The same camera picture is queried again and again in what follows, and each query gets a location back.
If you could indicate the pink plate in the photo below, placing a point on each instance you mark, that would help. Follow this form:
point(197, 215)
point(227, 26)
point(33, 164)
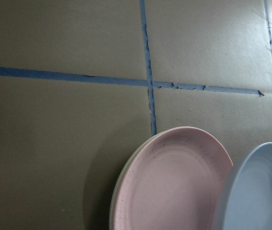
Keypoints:
point(173, 183)

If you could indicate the cream plate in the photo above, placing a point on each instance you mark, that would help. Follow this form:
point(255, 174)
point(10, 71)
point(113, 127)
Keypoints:
point(120, 178)

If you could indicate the blue plate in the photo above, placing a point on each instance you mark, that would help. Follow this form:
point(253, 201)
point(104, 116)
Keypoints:
point(246, 199)

